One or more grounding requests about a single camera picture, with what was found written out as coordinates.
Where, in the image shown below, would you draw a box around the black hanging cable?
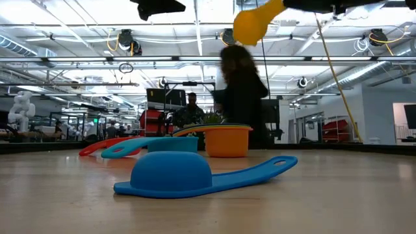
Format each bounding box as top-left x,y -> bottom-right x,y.
259,38 -> 272,98

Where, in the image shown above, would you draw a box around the rack with red bins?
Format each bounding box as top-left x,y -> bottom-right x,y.
322,119 -> 351,142

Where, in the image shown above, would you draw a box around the potted succulent plant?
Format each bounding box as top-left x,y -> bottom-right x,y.
183,109 -> 225,137

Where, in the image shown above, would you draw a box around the yellow hanging cable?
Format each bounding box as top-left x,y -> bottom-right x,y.
314,12 -> 363,143

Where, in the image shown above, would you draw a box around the orange measuring cup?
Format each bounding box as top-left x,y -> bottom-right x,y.
172,126 -> 254,159

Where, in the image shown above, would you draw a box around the black flat screen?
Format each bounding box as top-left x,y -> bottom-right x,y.
266,99 -> 280,124

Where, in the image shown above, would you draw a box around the teal measuring cup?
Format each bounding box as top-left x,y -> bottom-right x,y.
100,136 -> 199,159

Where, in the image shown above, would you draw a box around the black monitors on stand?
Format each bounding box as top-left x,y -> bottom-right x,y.
146,88 -> 187,111

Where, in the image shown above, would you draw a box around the red measuring cup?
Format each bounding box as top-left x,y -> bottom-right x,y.
79,136 -> 144,157

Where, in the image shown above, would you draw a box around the dark wall monitor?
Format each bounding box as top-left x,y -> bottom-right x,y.
404,103 -> 416,130

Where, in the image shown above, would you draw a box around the red tool cabinet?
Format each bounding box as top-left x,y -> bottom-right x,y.
139,109 -> 172,137

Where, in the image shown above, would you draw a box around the black aluminium table frame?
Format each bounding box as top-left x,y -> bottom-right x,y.
0,141 -> 416,156

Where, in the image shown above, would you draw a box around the blue measuring cup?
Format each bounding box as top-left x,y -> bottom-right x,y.
113,151 -> 298,199

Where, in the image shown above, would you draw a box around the yellow measuring cup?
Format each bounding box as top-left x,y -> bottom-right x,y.
232,0 -> 287,47

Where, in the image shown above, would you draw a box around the person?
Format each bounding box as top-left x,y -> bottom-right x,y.
106,122 -> 118,140
172,92 -> 206,129
213,44 -> 270,150

